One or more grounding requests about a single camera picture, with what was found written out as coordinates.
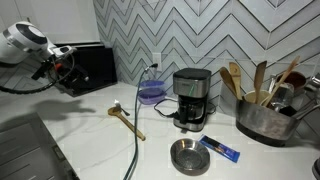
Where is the grey panelled cabinet front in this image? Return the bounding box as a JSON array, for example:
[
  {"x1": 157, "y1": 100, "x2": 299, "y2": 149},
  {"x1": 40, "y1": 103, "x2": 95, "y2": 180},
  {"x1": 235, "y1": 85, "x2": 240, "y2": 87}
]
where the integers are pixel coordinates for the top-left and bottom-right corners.
[{"x1": 0, "y1": 112, "x2": 80, "y2": 180}]

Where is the shiny steel utensil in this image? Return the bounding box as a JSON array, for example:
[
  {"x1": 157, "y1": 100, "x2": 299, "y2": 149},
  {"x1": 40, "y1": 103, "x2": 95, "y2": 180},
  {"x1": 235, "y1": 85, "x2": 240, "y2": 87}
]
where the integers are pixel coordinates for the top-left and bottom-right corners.
[{"x1": 303, "y1": 73, "x2": 320, "y2": 94}]

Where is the large purple-lidded plastic container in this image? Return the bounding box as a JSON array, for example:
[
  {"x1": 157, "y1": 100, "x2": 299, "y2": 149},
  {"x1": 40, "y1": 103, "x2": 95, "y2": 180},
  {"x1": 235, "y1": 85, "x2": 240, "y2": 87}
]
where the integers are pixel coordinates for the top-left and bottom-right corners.
[{"x1": 137, "y1": 87, "x2": 167, "y2": 106}]

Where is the black steel coffee maker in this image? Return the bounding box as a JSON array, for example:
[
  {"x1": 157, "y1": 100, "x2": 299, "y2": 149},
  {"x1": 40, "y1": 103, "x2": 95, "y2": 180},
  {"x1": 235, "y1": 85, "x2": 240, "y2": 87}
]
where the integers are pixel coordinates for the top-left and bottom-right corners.
[{"x1": 172, "y1": 67, "x2": 212, "y2": 132}]

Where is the blue snack bar wrapper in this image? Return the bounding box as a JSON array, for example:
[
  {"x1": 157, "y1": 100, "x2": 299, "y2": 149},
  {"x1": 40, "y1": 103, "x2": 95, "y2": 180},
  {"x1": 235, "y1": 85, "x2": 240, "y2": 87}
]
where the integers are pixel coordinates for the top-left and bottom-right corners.
[{"x1": 198, "y1": 133, "x2": 241, "y2": 164}]

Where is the flat wooden spatula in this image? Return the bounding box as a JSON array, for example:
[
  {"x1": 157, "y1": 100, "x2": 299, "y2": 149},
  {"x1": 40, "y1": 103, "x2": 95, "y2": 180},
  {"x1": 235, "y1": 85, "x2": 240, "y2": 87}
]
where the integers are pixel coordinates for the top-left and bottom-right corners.
[{"x1": 253, "y1": 60, "x2": 268, "y2": 105}]

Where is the small purple-lidded plastic container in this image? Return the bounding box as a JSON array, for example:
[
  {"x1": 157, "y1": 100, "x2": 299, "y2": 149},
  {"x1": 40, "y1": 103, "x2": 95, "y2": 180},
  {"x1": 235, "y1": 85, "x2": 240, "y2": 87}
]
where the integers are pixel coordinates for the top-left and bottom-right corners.
[{"x1": 139, "y1": 79, "x2": 166, "y2": 90}]

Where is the shiny steel measuring cup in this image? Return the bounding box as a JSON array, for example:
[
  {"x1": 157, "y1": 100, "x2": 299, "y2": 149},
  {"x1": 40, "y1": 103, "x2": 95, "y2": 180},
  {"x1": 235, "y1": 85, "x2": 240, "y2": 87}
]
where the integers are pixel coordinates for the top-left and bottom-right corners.
[{"x1": 268, "y1": 81, "x2": 296, "y2": 108}]

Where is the slotted wooden spoon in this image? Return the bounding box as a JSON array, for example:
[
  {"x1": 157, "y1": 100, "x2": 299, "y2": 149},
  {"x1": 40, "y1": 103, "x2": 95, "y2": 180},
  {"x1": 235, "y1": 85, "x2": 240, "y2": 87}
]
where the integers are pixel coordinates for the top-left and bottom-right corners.
[{"x1": 228, "y1": 61, "x2": 243, "y2": 101}]

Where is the black coffee maker cord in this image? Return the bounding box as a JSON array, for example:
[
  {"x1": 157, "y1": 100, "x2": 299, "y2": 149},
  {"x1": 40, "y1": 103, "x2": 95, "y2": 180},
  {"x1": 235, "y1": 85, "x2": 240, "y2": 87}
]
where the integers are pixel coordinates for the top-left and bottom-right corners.
[{"x1": 153, "y1": 97, "x2": 181, "y2": 120}]

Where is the black toaster oven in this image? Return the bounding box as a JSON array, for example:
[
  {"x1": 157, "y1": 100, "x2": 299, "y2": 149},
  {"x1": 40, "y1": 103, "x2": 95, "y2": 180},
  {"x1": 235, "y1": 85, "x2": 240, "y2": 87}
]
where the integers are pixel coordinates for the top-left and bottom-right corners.
[{"x1": 54, "y1": 44, "x2": 118, "y2": 98}]

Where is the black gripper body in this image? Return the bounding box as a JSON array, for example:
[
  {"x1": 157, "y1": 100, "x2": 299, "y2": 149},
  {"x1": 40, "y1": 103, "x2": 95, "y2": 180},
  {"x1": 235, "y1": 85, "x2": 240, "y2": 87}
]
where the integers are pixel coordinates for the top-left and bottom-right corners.
[{"x1": 53, "y1": 62, "x2": 88, "y2": 90}]

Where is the steel utensil holder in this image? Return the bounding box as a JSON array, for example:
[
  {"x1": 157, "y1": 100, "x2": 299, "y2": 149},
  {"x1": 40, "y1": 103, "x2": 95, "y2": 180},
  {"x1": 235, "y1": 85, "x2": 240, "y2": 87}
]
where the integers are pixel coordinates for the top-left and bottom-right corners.
[{"x1": 235, "y1": 95, "x2": 302, "y2": 147}]

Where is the white wall outlet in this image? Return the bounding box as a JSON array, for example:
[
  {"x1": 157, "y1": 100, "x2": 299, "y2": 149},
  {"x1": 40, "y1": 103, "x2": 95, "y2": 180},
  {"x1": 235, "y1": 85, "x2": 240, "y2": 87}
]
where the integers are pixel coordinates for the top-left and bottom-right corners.
[{"x1": 151, "y1": 51, "x2": 163, "y2": 72}]

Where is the white upper cabinet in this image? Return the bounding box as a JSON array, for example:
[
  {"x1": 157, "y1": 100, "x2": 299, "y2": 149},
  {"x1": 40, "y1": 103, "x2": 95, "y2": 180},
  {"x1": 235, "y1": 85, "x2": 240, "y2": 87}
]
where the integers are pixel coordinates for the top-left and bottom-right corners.
[{"x1": 0, "y1": 0, "x2": 101, "y2": 45}]

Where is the dark round object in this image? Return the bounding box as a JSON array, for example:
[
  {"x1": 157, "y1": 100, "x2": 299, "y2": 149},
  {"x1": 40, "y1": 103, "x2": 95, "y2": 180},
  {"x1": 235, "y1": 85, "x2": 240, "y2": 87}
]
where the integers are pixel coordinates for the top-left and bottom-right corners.
[{"x1": 311, "y1": 156, "x2": 320, "y2": 180}]

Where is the steel bowl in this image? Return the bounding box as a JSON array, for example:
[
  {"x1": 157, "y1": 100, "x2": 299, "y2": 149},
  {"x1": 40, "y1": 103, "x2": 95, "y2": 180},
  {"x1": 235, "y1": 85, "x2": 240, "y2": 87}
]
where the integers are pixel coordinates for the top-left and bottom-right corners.
[{"x1": 169, "y1": 137, "x2": 212, "y2": 176}]

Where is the cream round cup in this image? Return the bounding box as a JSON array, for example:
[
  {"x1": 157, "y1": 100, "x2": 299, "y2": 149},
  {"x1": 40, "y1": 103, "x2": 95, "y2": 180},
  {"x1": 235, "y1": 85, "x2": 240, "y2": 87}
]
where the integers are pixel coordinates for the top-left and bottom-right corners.
[{"x1": 244, "y1": 89, "x2": 272, "y2": 105}]

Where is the long-handled wooden spoon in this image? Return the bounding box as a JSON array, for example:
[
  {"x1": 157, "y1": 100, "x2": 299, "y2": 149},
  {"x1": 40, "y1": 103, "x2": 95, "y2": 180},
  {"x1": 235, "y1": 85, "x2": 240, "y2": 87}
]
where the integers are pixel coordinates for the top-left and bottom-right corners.
[{"x1": 106, "y1": 105, "x2": 147, "y2": 142}]

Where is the dark red ladle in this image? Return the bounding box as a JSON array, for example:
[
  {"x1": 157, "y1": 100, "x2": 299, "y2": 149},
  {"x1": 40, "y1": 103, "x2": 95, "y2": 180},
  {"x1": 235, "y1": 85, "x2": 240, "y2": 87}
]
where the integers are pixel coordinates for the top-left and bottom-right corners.
[{"x1": 283, "y1": 70, "x2": 307, "y2": 94}]

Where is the dark green power cable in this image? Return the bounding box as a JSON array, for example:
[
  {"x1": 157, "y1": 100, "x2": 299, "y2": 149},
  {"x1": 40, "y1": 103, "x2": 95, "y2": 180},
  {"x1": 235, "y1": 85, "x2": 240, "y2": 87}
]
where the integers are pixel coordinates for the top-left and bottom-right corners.
[{"x1": 122, "y1": 62, "x2": 160, "y2": 180}]

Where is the thin wooden stirrer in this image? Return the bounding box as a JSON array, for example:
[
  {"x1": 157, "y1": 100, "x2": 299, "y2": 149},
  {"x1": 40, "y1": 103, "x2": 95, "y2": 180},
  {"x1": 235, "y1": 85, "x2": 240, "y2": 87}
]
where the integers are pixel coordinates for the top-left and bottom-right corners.
[{"x1": 261, "y1": 55, "x2": 302, "y2": 108}]

